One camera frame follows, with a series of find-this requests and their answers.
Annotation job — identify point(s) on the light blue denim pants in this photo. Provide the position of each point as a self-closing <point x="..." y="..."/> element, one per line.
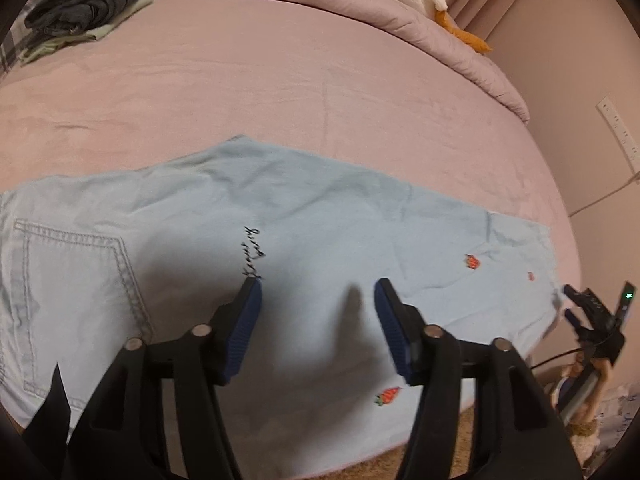
<point x="89" y="262"/>

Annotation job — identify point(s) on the white wall power strip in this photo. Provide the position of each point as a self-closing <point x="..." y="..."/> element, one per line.
<point x="622" y="133"/>

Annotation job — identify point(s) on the plaid pillow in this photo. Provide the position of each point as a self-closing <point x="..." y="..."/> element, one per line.
<point x="14" y="42"/>

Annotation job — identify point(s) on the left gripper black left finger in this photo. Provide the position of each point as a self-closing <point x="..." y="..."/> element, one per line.
<point x="232" y="326"/>

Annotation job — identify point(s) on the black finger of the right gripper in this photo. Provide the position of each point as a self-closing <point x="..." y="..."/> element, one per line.
<point x="577" y="326"/>
<point x="582" y="299"/>

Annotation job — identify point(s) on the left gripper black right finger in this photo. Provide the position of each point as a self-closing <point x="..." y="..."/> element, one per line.
<point x="403" y="327"/>

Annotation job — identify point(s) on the pink bed mattress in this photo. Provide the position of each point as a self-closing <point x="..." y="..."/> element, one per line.
<point x="183" y="76"/>

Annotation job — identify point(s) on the person's right hand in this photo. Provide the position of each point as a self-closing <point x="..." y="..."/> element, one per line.
<point x="587" y="413"/>

